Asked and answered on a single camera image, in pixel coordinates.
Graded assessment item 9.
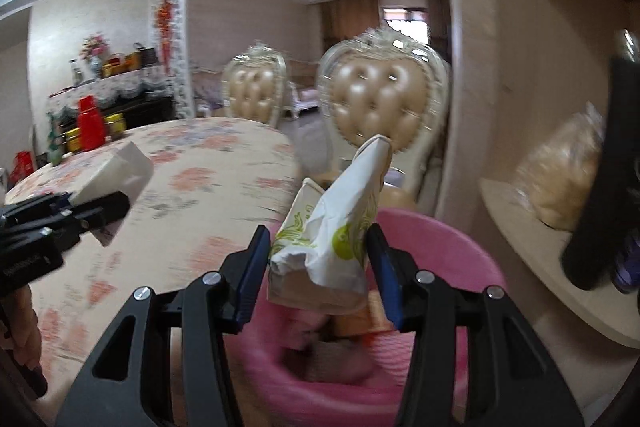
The person's left hand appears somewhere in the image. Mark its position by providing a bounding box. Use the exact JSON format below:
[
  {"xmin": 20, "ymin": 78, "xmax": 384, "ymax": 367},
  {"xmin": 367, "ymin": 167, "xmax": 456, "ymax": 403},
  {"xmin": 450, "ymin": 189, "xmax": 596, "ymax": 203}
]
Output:
[{"xmin": 11, "ymin": 291, "xmax": 43, "ymax": 372}]

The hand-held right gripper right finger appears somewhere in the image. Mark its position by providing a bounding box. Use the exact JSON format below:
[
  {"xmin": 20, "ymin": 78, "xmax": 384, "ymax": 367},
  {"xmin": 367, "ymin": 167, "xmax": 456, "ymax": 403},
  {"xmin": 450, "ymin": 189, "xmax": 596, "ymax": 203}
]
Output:
[{"xmin": 366, "ymin": 223, "xmax": 586, "ymax": 427}]

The pink plastic basin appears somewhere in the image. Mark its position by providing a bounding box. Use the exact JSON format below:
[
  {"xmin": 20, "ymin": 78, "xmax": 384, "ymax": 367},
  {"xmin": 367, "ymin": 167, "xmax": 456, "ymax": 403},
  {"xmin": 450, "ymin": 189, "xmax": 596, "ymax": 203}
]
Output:
[{"xmin": 220, "ymin": 207, "xmax": 508, "ymax": 427}]

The red box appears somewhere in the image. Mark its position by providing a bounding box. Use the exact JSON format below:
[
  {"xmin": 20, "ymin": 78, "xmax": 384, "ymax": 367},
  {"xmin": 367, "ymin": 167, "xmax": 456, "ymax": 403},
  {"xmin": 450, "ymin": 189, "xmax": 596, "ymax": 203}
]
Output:
[{"xmin": 12, "ymin": 151, "xmax": 33, "ymax": 185}]

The white foam block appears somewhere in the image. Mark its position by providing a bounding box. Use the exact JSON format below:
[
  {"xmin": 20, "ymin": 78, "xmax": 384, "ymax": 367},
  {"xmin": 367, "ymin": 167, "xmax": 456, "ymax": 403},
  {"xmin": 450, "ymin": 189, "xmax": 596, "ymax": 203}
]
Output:
[{"xmin": 70, "ymin": 141, "xmax": 155, "ymax": 249}]

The black upright object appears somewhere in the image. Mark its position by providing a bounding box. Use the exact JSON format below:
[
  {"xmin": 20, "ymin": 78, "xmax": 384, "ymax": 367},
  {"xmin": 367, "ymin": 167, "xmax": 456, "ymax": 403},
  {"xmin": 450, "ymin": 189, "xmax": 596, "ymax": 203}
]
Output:
[{"xmin": 560, "ymin": 29, "xmax": 640, "ymax": 293}]

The cream patterned sofa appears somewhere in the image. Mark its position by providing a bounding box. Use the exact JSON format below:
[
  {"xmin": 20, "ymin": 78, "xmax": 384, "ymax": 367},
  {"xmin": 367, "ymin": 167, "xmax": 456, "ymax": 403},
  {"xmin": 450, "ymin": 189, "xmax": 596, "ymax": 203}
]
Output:
[{"xmin": 192, "ymin": 66, "xmax": 228, "ymax": 118}]

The red yellow basket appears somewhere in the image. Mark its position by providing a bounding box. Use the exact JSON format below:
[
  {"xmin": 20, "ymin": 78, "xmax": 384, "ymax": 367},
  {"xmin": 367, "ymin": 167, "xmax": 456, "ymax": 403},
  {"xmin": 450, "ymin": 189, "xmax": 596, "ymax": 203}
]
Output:
[{"xmin": 101, "ymin": 54, "xmax": 126, "ymax": 78}]

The dark wooden sideboard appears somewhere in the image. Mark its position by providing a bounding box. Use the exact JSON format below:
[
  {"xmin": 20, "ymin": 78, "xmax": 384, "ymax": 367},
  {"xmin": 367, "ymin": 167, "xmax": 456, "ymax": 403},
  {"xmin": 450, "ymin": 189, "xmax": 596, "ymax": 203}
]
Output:
[{"xmin": 47, "ymin": 67, "xmax": 176, "ymax": 142}]

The red hanging knot ornament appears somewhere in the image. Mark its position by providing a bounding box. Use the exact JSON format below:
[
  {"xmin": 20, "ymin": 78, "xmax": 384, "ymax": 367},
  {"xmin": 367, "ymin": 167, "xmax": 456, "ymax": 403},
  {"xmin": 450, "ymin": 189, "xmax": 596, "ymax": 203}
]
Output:
[{"xmin": 156, "ymin": 0, "xmax": 176, "ymax": 58}]

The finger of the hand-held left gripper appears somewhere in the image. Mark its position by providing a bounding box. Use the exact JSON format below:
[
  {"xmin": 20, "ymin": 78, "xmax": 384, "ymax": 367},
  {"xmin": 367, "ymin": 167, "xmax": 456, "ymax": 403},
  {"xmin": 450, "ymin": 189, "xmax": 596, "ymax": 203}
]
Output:
[{"xmin": 65, "ymin": 191, "xmax": 132, "ymax": 240}]

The clear plastic food bag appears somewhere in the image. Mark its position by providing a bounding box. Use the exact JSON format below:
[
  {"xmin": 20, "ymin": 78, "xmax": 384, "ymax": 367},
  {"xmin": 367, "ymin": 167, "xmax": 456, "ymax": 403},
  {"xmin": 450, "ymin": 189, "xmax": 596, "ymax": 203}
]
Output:
[{"xmin": 512, "ymin": 104, "xmax": 608, "ymax": 233}]

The pink flower bouquet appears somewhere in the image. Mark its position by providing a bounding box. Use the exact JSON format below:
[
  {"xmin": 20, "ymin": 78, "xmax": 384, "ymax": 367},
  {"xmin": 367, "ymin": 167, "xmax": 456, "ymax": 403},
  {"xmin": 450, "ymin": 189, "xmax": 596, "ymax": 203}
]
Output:
[{"xmin": 81, "ymin": 33, "xmax": 110, "ymax": 75}]

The white lace cloth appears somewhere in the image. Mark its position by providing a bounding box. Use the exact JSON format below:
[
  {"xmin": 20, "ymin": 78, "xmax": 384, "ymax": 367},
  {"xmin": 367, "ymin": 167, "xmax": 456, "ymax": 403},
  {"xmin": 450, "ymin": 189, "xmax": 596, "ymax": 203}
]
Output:
[{"xmin": 47, "ymin": 66, "xmax": 168, "ymax": 112}]

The curved cream shelf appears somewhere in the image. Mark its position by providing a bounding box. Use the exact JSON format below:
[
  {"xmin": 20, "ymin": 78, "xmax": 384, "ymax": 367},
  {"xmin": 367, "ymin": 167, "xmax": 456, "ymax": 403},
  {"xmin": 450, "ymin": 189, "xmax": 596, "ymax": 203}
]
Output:
[{"xmin": 477, "ymin": 177, "xmax": 640, "ymax": 348}]

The white green paper bag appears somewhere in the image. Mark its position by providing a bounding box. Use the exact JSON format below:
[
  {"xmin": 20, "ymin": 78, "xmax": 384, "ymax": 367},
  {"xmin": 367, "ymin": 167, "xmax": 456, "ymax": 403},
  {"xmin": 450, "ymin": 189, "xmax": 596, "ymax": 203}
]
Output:
[{"xmin": 267, "ymin": 134, "xmax": 393, "ymax": 313}]

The red thermos jug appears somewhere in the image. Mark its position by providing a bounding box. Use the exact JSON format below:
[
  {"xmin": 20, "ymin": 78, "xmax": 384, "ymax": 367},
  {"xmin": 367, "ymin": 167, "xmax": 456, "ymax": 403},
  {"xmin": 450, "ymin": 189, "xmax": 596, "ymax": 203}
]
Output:
[{"xmin": 77, "ymin": 95, "xmax": 107, "ymax": 151}]

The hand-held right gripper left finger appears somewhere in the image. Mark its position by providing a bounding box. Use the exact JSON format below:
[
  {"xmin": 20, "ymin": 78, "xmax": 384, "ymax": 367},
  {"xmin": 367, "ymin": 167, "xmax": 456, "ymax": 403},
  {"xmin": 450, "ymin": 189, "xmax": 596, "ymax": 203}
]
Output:
[{"xmin": 54, "ymin": 224, "xmax": 271, "ymax": 427}]

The white lattice screen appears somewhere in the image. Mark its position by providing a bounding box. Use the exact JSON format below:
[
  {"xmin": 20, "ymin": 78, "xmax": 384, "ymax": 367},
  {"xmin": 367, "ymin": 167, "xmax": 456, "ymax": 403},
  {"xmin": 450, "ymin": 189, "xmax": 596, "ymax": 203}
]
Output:
[{"xmin": 147, "ymin": 0, "xmax": 193, "ymax": 118}]

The gold tufted ornate chair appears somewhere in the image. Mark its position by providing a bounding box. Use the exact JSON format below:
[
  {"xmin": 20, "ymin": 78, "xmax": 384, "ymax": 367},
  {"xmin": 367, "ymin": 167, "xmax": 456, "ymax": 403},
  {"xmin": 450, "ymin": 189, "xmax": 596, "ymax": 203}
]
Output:
[
  {"xmin": 315, "ymin": 27, "xmax": 451, "ymax": 212},
  {"xmin": 220, "ymin": 42, "xmax": 288, "ymax": 130}
]

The window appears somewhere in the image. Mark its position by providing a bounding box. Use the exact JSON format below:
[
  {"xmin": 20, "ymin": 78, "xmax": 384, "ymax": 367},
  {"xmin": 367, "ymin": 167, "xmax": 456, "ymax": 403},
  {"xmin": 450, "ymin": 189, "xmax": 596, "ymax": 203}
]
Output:
[{"xmin": 380, "ymin": 4, "xmax": 431, "ymax": 48}]

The green glass bottle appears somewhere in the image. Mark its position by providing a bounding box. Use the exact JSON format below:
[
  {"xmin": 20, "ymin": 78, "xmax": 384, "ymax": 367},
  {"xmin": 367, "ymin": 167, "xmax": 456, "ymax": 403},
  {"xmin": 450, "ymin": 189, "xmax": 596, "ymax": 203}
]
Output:
[{"xmin": 47, "ymin": 114, "xmax": 65, "ymax": 166}]

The brown curtain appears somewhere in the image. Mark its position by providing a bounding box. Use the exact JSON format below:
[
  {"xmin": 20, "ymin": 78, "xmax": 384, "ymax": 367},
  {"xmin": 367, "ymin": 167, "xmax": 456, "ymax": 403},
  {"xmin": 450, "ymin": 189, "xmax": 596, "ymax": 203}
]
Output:
[{"xmin": 320, "ymin": 0, "xmax": 381, "ymax": 58}]

